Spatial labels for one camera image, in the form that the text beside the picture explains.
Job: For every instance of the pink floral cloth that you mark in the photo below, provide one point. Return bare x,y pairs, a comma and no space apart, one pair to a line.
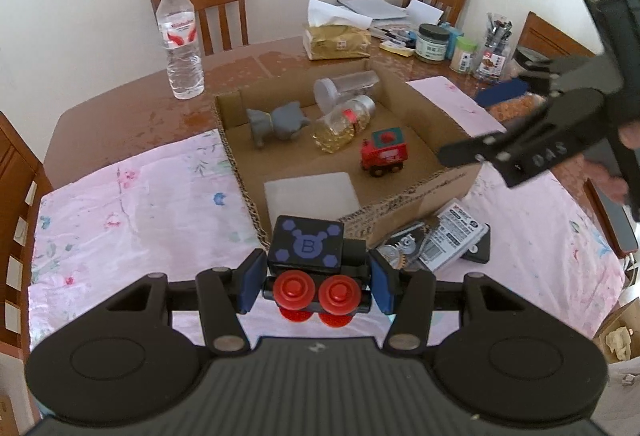
150,216

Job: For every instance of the brown cardboard carton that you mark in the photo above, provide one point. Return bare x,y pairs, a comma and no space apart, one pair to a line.
612,328

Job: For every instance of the gold tissue pack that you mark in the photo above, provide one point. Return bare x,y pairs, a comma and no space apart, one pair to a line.
337,44

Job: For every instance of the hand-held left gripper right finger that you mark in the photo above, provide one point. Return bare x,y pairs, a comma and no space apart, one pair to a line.
385,283

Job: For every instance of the small black-lid jar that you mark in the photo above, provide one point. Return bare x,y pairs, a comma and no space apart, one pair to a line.
432,44

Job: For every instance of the bunch of black pens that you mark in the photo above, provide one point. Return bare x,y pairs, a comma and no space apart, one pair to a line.
395,35

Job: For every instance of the yellow note pad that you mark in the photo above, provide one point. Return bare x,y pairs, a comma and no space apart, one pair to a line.
397,49

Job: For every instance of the large black-lid plastic jar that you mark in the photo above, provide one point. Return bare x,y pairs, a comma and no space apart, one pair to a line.
520,109

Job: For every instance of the clear water bottle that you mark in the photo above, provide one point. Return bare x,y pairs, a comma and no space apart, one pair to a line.
180,46

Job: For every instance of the grey animal toy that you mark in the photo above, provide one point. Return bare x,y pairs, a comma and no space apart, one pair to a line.
282,121

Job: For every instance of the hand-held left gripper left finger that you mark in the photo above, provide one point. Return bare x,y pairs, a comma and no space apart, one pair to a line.
252,281

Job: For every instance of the person's right hand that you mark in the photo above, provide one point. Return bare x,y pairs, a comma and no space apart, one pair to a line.
607,178

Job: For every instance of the stack of papers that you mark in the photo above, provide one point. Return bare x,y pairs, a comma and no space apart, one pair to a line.
370,9

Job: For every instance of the black toy train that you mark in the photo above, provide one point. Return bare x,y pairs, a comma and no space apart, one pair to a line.
305,246

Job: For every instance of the cardboard box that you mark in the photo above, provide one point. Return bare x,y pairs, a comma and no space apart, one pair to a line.
310,164

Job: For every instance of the red toy train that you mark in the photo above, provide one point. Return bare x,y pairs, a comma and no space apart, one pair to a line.
385,151

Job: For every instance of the red-case phone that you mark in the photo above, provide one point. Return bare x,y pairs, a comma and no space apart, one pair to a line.
612,221

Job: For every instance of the clear pen holder jar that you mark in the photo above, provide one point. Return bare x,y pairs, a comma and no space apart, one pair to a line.
492,56

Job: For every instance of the gold capsule bottle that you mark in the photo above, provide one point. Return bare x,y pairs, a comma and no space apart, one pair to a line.
340,129

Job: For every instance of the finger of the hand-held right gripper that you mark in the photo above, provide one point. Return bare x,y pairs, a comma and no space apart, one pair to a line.
502,92
475,151

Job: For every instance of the clear plastic jar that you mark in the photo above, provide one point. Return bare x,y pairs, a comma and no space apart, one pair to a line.
350,84

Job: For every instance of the white label packet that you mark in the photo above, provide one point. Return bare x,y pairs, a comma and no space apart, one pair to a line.
450,236

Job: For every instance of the green-cap white bottle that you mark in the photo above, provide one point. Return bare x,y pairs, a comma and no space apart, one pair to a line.
463,56

